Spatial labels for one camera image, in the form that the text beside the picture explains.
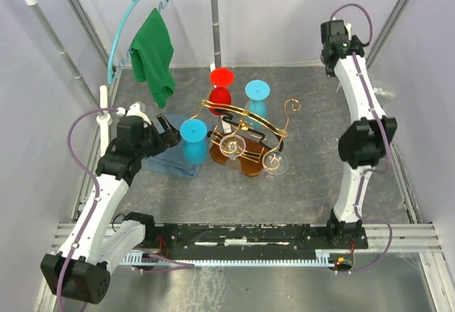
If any blue wine glass front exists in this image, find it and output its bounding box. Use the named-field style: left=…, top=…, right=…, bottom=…
left=180, top=118, right=208, bottom=165

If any blue wine glass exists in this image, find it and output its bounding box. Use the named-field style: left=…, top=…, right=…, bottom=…
left=245, top=80, right=270, bottom=119
left=180, top=118, right=208, bottom=165

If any blue wine glass back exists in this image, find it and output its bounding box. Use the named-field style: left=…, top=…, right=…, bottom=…
left=245, top=80, right=270, bottom=119

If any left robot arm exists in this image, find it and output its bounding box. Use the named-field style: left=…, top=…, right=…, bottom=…
left=41, top=109, right=181, bottom=306

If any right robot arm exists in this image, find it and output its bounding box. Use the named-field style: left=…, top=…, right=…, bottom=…
left=321, top=18, right=397, bottom=249

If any clear wine glass middle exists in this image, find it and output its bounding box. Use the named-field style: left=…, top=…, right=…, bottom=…
left=219, top=134, right=246, bottom=161

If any clear wine glass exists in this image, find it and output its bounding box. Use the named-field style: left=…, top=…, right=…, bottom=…
left=262, top=151, right=289, bottom=181
left=219, top=134, right=246, bottom=161

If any red wine glass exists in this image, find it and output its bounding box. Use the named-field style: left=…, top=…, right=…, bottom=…
left=209, top=68, right=235, bottom=105

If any clear wine glass front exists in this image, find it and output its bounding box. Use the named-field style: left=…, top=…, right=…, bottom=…
left=262, top=151, right=289, bottom=181

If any folded blue cloth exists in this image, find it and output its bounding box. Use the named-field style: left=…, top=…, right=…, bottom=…
left=142, top=114, right=213, bottom=178

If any green cloth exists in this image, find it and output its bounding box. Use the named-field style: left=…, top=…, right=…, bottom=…
left=129, top=9, right=176, bottom=109

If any teal clothes hanger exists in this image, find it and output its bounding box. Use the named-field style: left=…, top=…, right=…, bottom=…
left=106, top=0, right=170, bottom=85

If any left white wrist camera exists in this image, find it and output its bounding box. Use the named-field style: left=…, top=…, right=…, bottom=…
left=116, top=102, right=151, bottom=128

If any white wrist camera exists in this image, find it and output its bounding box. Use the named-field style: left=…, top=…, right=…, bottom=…
left=116, top=102, right=151, bottom=128
left=344, top=22, right=353, bottom=41

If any white clothes rail frame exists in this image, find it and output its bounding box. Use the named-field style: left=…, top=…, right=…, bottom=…
left=24, top=0, right=222, bottom=155

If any gold wire wine glass rack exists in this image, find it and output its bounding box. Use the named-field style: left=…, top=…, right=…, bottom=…
left=201, top=98, right=301, bottom=177

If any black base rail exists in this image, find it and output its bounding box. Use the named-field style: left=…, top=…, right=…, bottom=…
left=141, top=222, right=368, bottom=261

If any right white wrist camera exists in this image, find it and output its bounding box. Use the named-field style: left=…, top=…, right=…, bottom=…
left=344, top=22, right=353, bottom=41

